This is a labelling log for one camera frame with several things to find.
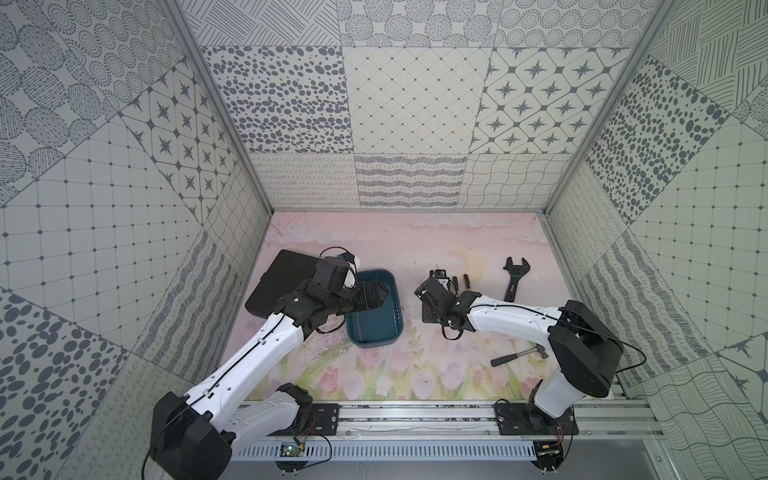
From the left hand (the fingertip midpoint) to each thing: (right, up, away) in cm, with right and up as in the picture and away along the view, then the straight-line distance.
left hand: (377, 288), depth 76 cm
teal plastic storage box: (+1, -14, +12) cm, 19 cm away
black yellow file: (+25, -1, +22) cm, 33 cm away
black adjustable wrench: (+46, +1, +25) cm, 53 cm away
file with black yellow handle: (+29, -3, +22) cm, 37 cm away
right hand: (+17, -9, +13) cm, 23 cm away
